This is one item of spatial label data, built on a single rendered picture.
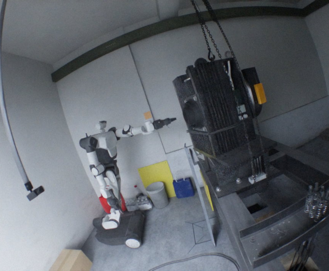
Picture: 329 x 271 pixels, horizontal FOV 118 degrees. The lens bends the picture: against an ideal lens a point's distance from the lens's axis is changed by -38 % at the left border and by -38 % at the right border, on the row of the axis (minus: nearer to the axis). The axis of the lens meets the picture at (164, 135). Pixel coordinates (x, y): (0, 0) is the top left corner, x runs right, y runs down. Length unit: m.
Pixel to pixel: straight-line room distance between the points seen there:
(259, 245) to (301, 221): 0.26
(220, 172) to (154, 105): 1.52
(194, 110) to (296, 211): 0.95
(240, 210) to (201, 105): 0.75
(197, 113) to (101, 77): 1.80
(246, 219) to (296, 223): 0.29
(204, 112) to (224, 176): 0.51
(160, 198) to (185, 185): 0.42
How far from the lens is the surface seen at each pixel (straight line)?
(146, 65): 2.48
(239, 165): 1.06
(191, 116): 1.20
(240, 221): 0.98
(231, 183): 1.31
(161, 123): 1.49
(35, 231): 2.07
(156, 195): 2.35
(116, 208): 1.68
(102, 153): 1.62
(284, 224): 0.93
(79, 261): 2.03
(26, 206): 2.03
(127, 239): 1.94
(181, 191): 2.48
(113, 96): 2.47
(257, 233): 0.89
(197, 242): 1.79
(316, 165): 1.42
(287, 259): 1.58
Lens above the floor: 1.36
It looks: 9 degrees down
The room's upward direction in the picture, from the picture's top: 19 degrees counter-clockwise
